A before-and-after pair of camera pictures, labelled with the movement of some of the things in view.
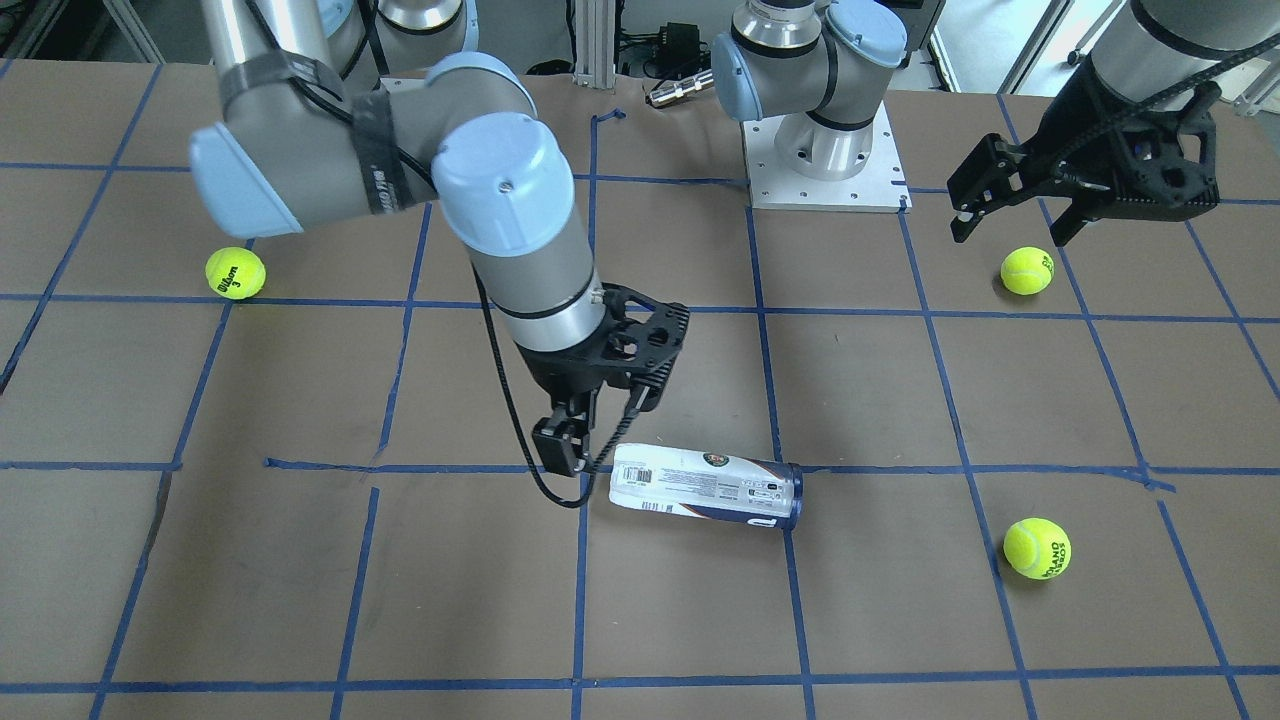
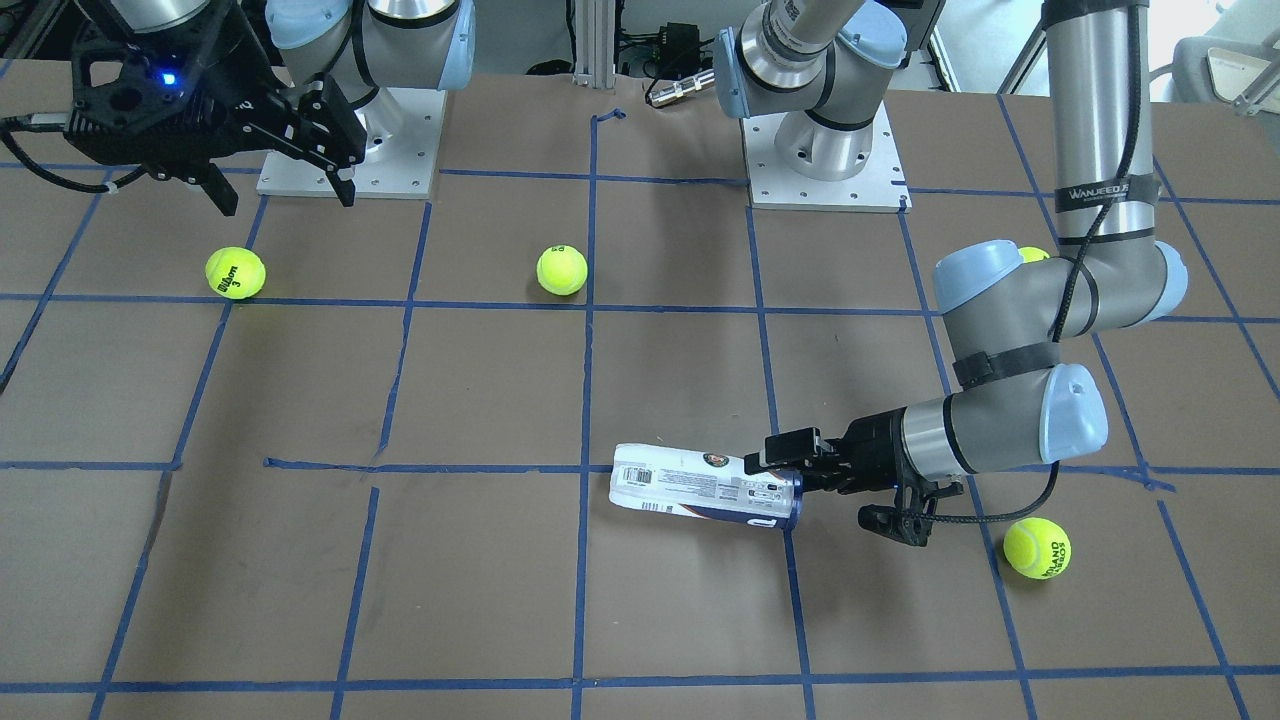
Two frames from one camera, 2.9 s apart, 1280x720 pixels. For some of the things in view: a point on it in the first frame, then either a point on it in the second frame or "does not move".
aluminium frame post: (594, 43) does not move
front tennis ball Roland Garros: (1037, 548) does not move
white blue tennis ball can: (757, 492) does not move
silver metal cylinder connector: (681, 88) does not move
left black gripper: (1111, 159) → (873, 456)
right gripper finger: (562, 440) → (333, 136)
